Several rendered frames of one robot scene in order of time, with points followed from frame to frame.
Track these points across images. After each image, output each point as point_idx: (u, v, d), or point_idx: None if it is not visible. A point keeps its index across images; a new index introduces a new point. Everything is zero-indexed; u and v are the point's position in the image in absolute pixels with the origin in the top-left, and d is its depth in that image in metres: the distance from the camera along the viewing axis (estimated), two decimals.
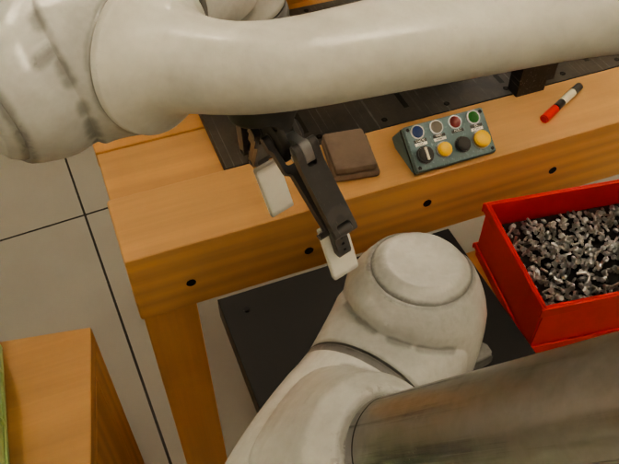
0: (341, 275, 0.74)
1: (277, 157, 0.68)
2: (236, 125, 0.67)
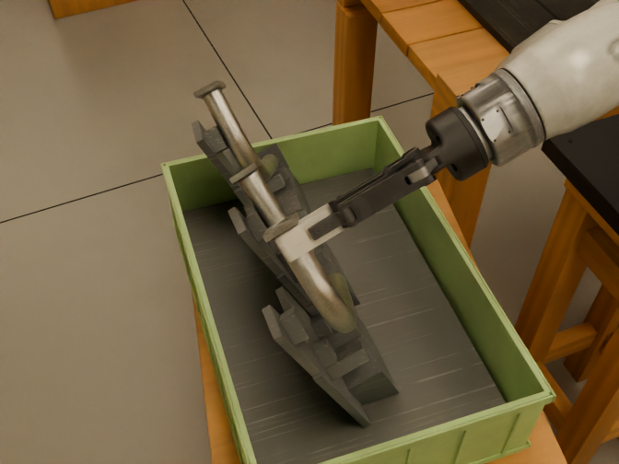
0: None
1: None
2: (459, 179, 0.79)
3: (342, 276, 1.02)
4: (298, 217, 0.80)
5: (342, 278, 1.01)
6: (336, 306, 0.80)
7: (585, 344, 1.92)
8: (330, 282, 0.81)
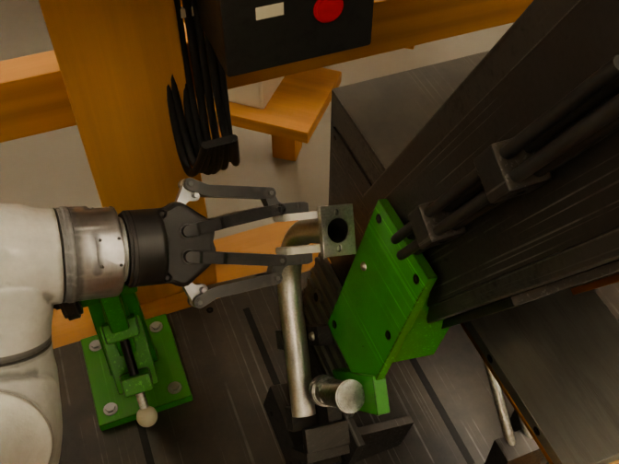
0: None
1: None
2: None
3: (295, 407, 0.90)
4: (320, 245, 0.78)
5: (295, 397, 0.90)
6: (290, 226, 0.87)
7: None
8: (294, 237, 0.85)
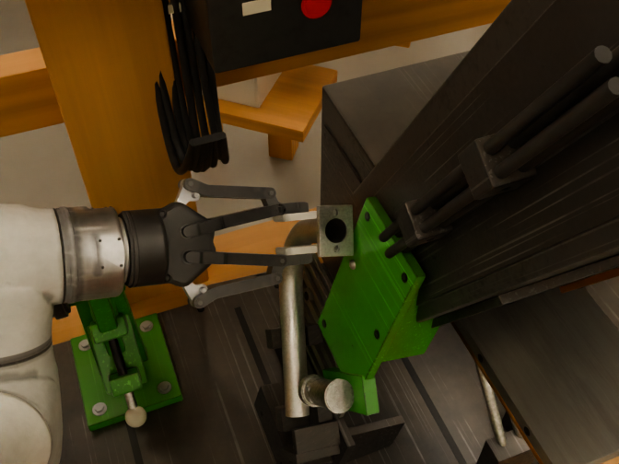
0: None
1: None
2: None
3: (288, 407, 0.89)
4: (317, 244, 0.78)
5: (288, 396, 0.89)
6: (294, 226, 0.88)
7: None
8: (296, 236, 0.85)
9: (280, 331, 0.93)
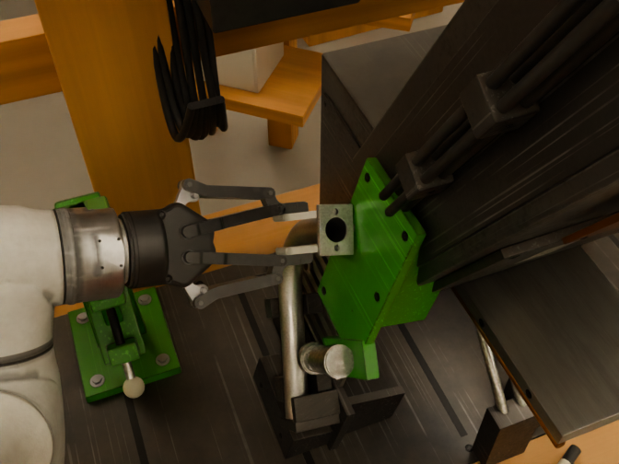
0: None
1: None
2: None
3: (288, 409, 0.89)
4: (317, 243, 0.78)
5: (289, 399, 0.89)
6: (294, 226, 0.88)
7: None
8: (296, 237, 0.85)
9: (279, 300, 0.92)
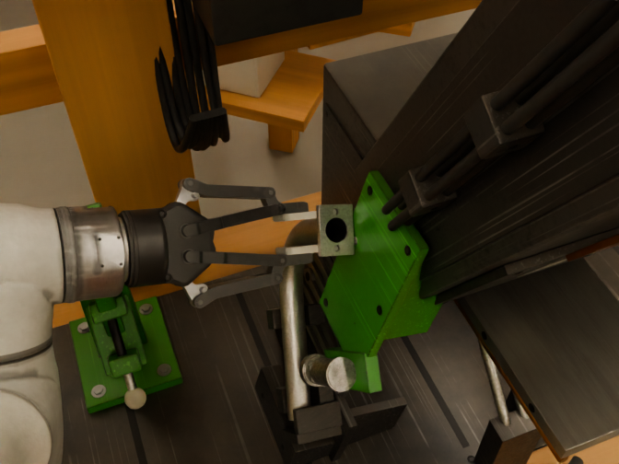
0: None
1: None
2: None
3: (291, 411, 0.89)
4: (318, 244, 0.78)
5: (291, 400, 0.89)
6: (294, 228, 0.88)
7: None
8: (296, 237, 0.85)
9: (281, 311, 0.92)
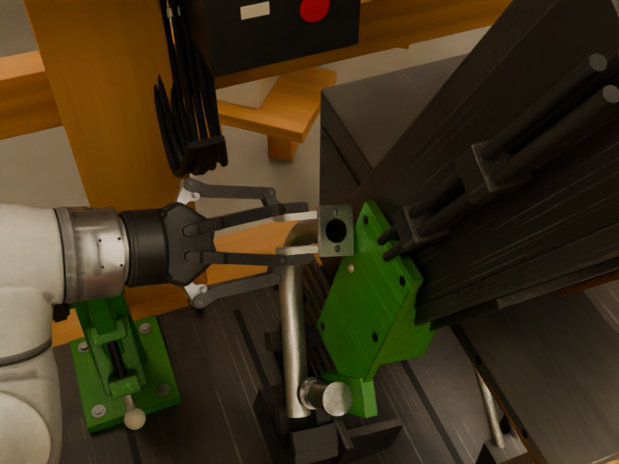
0: None
1: None
2: None
3: (289, 407, 0.89)
4: (318, 244, 0.78)
5: (290, 397, 0.89)
6: (294, 226, 0.88)
7: None
8: (296, 237, 0.85)
9: (279, 334, 0.93)
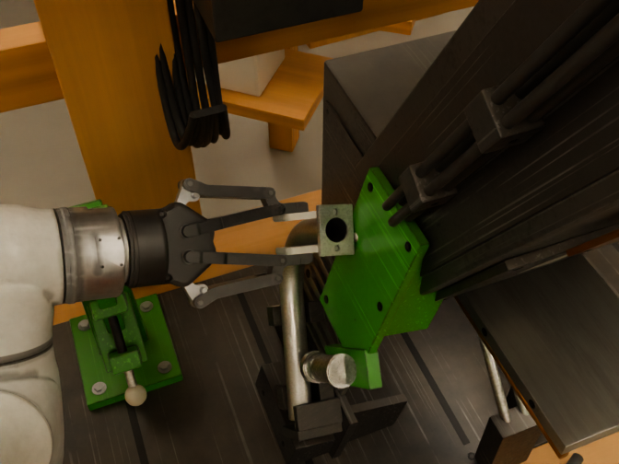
0: None
1: None
2: None
3: (291, 410, 0.89)
4: (318, 244, 0.78)
5: (292, 400, 0.89)
6: (294, 227, 0.88)
7: None
8: (296, 237, 0.85)
9: None
